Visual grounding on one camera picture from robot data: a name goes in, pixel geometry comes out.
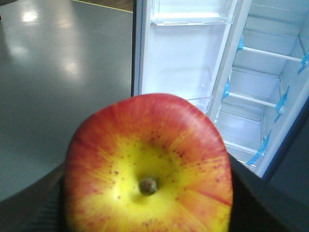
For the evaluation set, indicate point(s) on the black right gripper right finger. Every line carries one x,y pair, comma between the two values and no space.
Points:
259,207

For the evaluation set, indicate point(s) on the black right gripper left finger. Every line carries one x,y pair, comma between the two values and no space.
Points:
18,208

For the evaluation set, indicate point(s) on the red yellow apple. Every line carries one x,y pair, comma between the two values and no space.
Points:
151,163

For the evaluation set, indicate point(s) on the white fridge door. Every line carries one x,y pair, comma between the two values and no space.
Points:
184,60

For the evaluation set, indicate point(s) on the open fridge body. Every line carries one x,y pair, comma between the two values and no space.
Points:
263,80

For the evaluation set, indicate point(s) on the clear lower door bin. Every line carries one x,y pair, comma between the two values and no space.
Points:
201,102

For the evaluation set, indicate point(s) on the clear door bin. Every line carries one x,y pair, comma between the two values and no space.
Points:
201,102
192,12

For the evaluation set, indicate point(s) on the clear upper door bin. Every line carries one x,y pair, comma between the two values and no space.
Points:
192,12

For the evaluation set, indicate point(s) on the yellow floor tape line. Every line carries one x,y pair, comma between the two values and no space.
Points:
122,5

